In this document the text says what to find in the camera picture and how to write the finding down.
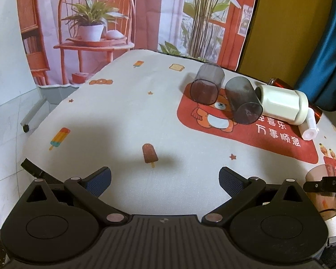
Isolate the brown transparent plastic cup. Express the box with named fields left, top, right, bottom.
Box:
left=305, top=164, right=336, bottom=220

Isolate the dark grey transparent cup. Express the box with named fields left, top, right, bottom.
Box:
left=224, top=76, right=263, bottom=125

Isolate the grey transparent cup rear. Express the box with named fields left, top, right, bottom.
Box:
left=190, top=63, right=224, bottom=106

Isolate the living room printed backdrop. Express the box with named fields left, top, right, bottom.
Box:
left=17, top=0, right=257, bottom=86

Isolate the small white plastic bottle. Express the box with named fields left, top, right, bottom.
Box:
left=298, top=108, right=319, bottom=141

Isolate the white plastic jar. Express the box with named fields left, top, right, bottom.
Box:
left=255, top=85, right=309, bottom=126

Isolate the printed white red tablecloth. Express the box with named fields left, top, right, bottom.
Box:
left=23, top=50, right=336, bottom=216

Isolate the teal blue curtain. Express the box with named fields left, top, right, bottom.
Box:
left=294, top=0, right=336, bottom=113

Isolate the red metallic cylinder bottle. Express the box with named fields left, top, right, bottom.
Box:
left=268, top=78, right=323, bottom=123

